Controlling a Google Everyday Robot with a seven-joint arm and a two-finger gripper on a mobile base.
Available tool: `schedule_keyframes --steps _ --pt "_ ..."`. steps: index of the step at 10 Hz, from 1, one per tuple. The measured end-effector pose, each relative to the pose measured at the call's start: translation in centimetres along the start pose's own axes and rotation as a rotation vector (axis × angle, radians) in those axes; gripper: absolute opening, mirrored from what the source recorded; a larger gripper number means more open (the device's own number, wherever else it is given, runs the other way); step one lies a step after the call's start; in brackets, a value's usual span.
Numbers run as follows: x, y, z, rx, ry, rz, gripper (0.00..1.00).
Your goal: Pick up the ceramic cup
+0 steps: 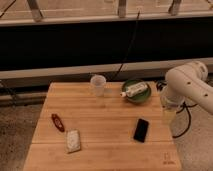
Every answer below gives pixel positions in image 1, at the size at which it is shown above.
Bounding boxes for red pocket knife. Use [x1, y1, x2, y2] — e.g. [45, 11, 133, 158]
[51, 114, 65, 132]

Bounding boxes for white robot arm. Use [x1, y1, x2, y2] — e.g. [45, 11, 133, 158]
[160, 61, 213, 125]

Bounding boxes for black smartphone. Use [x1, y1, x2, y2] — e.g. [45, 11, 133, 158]
[133, 119, 149, 143]

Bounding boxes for black cable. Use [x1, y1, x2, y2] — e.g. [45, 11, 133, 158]
[107, 10, 141, 82]

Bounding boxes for white tube in bowl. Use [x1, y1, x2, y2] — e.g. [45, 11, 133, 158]
[121, 82, 148, 97]

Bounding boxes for green bowl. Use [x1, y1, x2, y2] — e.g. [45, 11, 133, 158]
[121, 79, 151, 104]

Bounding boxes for translucent white cup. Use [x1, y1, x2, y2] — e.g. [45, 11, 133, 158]
[90, 74, 106, 97]

